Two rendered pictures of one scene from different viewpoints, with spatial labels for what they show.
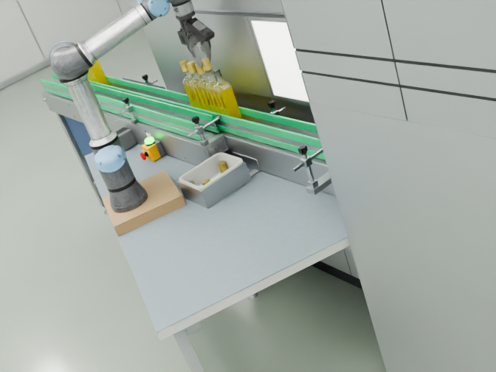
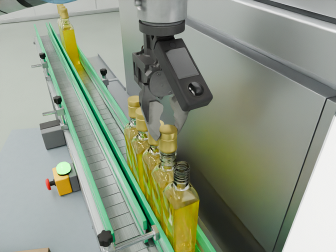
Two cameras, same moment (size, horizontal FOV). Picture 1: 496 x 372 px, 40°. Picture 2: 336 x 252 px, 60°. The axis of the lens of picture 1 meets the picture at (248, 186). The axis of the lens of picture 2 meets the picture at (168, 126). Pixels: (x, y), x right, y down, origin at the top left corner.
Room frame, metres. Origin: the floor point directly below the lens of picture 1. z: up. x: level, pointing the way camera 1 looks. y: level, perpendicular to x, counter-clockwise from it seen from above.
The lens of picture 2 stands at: (2.17, -0.03, 1.49)
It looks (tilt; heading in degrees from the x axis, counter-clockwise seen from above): 34 degrees down; 3
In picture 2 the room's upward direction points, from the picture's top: straight up
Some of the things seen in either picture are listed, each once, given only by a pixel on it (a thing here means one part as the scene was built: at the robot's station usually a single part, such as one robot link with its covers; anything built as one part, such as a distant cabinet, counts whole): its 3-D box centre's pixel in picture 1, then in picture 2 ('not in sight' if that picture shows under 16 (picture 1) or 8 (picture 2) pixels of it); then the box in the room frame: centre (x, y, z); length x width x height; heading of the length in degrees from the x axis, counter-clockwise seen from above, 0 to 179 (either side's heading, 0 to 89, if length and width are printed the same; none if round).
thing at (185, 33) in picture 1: (190, 28); (160, 56); (2.63, 0.01, 1.31); 0.09 x 0.08 x 0.12; 29
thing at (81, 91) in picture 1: (88, 108); not in sight; (2.56, 0.48, 1.17); 0.15 x 0.12 x 0.55; 8
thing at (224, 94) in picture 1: (228, 105); (179, 221); (2.56, -0.04, 0.99); 0.06 x 0.06 x 0.21; 30
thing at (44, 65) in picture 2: not in sight; (40, 67); (3.42, 0.64, 0.94); 0.07 x 0.04 x 0.13; 119
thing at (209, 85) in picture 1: (220, 103); (167, 201); (2.61, -0.01, 0.99); 0.06 x 0.06 x 0.21; 29
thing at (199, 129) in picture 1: (204, 128); (120, 249); (2.51, 0.09, 0.95); 0.17 x 0.03 x 0.12; 119
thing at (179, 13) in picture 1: (183, 9); (160, 6); (2.63, 0.01, 1.39); 0.08 x 0.08 x 0.05
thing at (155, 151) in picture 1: (153, 150); (65, 179); (2.86, 0.35, 0.79); 0.07 x 0.07 x 0.07; 29
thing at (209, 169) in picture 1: (213, 178); not in sight; (2.36, 0.12, 0.80); 0.22 x 0.17 x 0.09; 119
